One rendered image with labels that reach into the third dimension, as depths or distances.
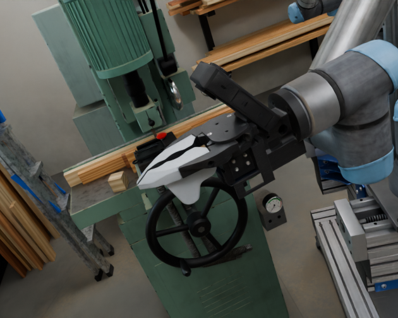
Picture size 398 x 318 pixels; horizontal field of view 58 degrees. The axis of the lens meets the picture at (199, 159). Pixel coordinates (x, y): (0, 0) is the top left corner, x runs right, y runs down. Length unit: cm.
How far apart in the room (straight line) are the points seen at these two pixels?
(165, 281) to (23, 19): 267
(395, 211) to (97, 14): 86
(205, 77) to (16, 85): 326
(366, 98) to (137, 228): 85
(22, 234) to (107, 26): 179
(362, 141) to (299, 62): 342
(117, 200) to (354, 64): 81
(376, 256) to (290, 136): 58
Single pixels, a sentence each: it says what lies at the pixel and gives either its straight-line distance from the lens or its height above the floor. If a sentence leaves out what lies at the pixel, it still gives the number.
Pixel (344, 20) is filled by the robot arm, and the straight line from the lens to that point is 65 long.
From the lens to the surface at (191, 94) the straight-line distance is 136.
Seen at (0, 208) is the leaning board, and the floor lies 50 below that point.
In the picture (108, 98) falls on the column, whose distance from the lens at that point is 134.
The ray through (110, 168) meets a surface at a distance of 123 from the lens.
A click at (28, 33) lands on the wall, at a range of 349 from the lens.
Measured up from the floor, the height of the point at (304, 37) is 54.
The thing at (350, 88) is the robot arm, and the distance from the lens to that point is 48.
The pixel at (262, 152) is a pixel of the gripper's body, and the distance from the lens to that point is 43.
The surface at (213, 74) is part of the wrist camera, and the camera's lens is 39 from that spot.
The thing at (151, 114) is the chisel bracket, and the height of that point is 105.
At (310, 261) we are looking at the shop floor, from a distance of 191.
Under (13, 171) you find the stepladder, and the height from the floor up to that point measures 81.
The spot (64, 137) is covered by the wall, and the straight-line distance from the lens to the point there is 370.
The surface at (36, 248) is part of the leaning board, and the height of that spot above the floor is 14.
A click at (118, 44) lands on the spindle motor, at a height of 128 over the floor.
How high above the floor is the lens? 143
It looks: 29 degrees down
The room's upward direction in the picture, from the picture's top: 20 degrees counter-clockwise
